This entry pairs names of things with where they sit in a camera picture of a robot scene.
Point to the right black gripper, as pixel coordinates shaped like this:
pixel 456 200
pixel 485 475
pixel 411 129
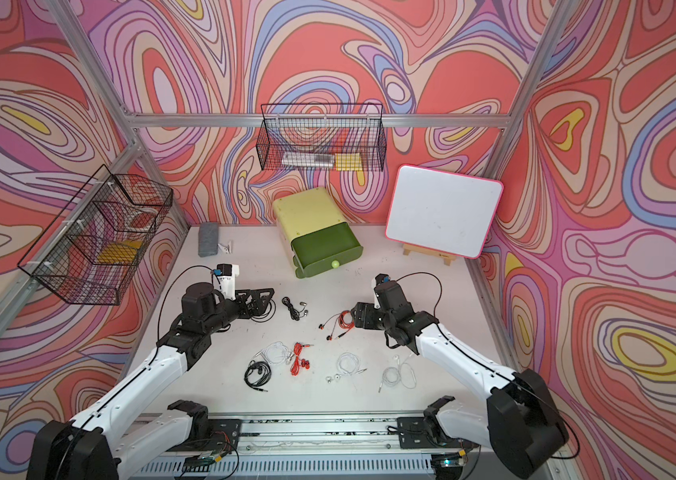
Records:
pixel 364 317

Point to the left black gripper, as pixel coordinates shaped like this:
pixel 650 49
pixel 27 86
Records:
pixel 255 309

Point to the red earphones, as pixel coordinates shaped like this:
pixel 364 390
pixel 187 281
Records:
pixel 340 324
pixel 299 362

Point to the green yellow drawer cabinet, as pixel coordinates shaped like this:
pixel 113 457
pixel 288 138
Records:
pixel 315 232

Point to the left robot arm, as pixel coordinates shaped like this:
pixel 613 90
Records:
pixel 146 378

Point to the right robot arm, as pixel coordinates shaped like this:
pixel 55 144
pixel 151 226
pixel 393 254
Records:
pixel 464 384

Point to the black earphones with silver buds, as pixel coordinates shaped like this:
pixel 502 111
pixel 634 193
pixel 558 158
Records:
pixel 296 311

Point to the white earphones middle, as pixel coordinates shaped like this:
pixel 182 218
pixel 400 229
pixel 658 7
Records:
pixel 347 365

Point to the white earphones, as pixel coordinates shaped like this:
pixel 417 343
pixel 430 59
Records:
pixel 399 373
pixel 275 354
pixel 347 365

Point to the white earphones left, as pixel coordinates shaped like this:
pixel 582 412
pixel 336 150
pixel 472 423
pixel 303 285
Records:
pixel 275 354

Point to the white earphones right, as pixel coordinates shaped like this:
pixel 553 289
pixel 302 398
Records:
pixel 399 373

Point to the black earphones front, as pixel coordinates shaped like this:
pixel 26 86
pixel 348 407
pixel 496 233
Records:
pixel 257 375

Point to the small white clip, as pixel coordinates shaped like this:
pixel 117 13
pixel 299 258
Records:
pixel 226 248

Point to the grey whiteboard eraser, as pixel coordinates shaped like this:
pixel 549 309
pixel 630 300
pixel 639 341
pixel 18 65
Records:
pixel 208 239

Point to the wooden whiteboard easel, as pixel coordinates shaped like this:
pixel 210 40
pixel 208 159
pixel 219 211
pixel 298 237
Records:
pixel 447 258

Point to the pink framed whiteboard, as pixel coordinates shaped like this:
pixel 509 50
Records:
pixel 443 211

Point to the yellow item in left basket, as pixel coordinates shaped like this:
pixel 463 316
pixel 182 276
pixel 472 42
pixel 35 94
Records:
pixel 119 253

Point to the yellow item in basket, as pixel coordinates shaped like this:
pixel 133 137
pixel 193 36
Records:
pixel 119 253
pixel 348 162

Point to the yellow item in back basket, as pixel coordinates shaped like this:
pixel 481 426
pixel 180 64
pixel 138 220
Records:
pixel 348 162

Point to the green circuit board left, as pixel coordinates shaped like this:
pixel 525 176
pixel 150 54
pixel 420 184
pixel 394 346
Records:
pixel 197 463

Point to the green circuit board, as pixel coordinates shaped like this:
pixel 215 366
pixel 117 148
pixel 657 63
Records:
pixel 197 463
pixel 450 460

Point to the green circuit board right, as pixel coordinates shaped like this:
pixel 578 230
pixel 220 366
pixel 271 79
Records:
pixel 450 460

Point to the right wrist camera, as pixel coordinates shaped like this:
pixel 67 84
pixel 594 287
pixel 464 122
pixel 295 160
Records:
pixel 382 284

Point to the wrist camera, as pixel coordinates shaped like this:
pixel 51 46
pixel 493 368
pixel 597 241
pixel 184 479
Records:
pixel 226 275
pixel 382 284

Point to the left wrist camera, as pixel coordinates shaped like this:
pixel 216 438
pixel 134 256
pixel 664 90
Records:
pixel 226 275

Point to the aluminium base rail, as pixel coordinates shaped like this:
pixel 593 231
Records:
pixel 281 432

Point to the left wire basket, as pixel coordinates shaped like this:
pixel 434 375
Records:
pixel 108 207

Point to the wire basket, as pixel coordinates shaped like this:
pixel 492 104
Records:
pixel 306 136
pixel 108 207

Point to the back wire basket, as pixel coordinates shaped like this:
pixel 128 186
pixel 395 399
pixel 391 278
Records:
pixel 306 136

